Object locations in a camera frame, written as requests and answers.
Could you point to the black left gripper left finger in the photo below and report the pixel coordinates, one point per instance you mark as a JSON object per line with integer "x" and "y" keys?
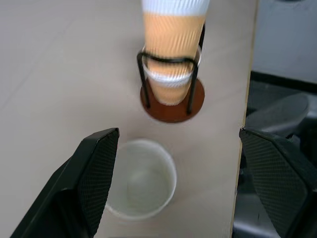
{"x": 74, "y": 188}

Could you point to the white paper cup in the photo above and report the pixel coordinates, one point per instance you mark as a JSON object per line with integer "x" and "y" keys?
{"x": 146, "y": 178}

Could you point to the black office chair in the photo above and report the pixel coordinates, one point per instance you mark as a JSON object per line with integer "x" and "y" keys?
{"x": 277, "y": 119}

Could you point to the orange ribbed paper cup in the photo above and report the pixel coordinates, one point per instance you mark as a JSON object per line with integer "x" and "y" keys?
{"x": 168, "y": 84}
{"x": 173, "y": 32}

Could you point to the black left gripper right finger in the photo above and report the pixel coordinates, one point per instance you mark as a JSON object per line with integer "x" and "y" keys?
{"x": 277, "y": 173}

